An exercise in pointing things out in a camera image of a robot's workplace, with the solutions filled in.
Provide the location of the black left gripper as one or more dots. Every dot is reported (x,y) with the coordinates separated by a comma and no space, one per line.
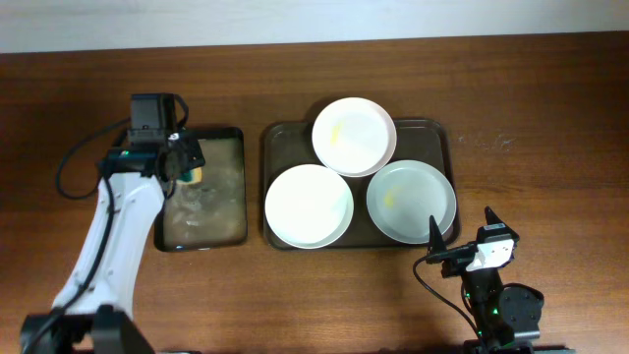
(198,157)

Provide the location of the large brown serving tray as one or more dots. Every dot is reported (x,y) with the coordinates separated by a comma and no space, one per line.
(287,144)

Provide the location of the pale green plate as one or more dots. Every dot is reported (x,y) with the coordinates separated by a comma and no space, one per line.
(405,195)

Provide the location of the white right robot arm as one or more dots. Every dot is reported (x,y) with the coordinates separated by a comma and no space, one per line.
(506,315)

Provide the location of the small black water tray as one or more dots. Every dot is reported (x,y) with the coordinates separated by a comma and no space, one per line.
(210,210)

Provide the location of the pink plate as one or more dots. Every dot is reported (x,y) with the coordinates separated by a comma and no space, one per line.
(354,136)

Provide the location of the cream white plate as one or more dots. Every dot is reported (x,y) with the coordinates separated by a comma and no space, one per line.
(309,206)

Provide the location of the yellow green sponge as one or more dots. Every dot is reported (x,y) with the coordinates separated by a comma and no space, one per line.
(190,175)

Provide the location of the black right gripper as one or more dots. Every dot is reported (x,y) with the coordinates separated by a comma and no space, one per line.
(453,266)

